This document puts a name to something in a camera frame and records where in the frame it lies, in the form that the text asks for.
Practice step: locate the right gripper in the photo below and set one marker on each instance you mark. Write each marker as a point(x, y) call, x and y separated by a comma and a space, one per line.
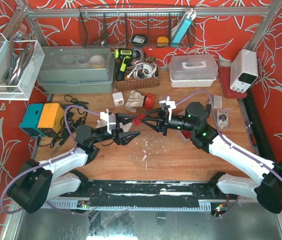
point(164, 122)

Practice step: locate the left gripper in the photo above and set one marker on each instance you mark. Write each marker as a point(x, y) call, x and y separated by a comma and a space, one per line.
point(117, 133)

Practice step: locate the large red spring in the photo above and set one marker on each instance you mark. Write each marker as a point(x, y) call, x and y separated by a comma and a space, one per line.
point(138, 120)

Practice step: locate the white peg board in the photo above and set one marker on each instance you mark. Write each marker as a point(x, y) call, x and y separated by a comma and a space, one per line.
point(103, 121)

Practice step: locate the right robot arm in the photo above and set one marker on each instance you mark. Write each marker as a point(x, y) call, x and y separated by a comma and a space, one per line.
point(264, 177)

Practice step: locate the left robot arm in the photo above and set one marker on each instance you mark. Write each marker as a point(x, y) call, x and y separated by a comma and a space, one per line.
point(39, 181)

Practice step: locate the clear plastic spring bin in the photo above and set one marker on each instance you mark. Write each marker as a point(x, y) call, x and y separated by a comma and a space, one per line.
point(182, 137)

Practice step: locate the red spring in bin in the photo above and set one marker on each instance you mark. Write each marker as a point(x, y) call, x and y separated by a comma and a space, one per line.
point(186, 134)

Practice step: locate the red plastic block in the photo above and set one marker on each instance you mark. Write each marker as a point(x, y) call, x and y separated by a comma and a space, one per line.
point(149, 101)

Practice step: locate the white power adapter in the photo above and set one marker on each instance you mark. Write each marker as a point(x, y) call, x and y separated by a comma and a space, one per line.
point(118, 99)

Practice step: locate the beige work glove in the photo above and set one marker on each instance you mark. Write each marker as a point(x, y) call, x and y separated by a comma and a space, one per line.
point(134, 101)

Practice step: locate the wicker basket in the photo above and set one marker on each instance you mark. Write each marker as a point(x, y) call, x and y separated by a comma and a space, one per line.
point(134, 84)

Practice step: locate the white lidded storage box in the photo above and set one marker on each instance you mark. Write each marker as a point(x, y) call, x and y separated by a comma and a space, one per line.
point(193, 71)

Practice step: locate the small metal plate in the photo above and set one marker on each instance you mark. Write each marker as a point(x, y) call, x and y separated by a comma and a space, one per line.
point(217, 102)

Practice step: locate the packaged dial gauge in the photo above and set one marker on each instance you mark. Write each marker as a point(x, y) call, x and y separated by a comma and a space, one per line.
point(222, 117)

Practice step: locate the yellow box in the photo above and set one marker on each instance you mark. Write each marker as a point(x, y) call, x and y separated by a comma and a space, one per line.
point(51, 119)

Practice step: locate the yellow tape measure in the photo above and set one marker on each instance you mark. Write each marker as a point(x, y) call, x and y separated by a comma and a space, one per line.
point(162, 42)

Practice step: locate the grey plastic toolbox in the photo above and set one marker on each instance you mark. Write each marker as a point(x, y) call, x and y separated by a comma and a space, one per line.
point(77, 70)

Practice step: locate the blue white book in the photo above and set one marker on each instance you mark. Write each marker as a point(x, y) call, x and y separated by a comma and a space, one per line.
point(178, 32)

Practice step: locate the teal box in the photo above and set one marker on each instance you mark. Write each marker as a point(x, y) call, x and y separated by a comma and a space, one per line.
point(31, 119)

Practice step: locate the white power supply unit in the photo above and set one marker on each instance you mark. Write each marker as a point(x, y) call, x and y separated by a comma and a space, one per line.
point(243, 71)

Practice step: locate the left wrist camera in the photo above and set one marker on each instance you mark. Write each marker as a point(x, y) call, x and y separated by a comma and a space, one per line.
point(112, 123)

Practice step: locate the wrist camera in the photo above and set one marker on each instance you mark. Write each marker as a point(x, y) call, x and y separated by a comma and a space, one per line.
point(167, 104)
point(112, 123)

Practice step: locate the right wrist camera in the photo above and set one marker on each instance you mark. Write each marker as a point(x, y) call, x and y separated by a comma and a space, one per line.
point(167, 104)

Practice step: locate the green cordless drill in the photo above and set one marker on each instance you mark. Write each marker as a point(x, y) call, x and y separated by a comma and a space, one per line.
point(126, 56)

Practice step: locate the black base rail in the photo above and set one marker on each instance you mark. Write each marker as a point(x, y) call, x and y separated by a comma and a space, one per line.
point(146, 194)

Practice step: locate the black wire shelf basket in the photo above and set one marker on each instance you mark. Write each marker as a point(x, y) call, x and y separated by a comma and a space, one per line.
point(114, 25)

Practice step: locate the clear acrylic wall bin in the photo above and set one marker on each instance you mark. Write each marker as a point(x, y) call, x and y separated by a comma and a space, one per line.
point(20, 63)

